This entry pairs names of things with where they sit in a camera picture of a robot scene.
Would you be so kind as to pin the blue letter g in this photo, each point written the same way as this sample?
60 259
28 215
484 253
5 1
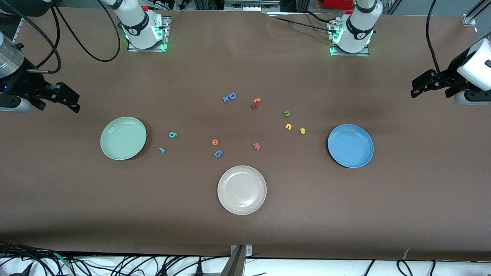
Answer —
218 154

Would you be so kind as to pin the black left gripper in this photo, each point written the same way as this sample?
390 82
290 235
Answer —
453 74

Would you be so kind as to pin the light green plate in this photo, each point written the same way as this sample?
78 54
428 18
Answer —
122 138

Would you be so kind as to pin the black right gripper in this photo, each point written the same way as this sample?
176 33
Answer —
23 85

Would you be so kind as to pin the blue plate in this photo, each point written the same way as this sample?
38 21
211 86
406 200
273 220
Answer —
351 145

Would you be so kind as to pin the blue letter D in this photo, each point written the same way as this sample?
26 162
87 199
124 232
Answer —
230 96

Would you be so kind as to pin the black power plug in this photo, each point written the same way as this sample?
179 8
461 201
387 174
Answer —
199 270
26 270

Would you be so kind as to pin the aluminium frame rail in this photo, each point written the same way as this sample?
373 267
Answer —
18 32
473 13

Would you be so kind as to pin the small metal bracket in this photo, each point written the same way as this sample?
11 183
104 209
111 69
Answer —
249 251

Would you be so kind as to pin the pink letter w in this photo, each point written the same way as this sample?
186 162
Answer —
256 147

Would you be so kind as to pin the brown table cover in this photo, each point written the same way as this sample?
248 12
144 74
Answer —
245 61

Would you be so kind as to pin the aluminium profile beam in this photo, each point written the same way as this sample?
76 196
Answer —
234 266

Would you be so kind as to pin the red box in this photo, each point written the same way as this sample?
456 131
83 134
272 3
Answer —
337 4

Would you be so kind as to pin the metal equipment rack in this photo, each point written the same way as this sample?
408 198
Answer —
249 5

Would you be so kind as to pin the white paper scrap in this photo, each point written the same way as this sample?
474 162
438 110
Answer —
406 253

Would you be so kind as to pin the beige plate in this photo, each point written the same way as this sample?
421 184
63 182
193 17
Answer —
241 189

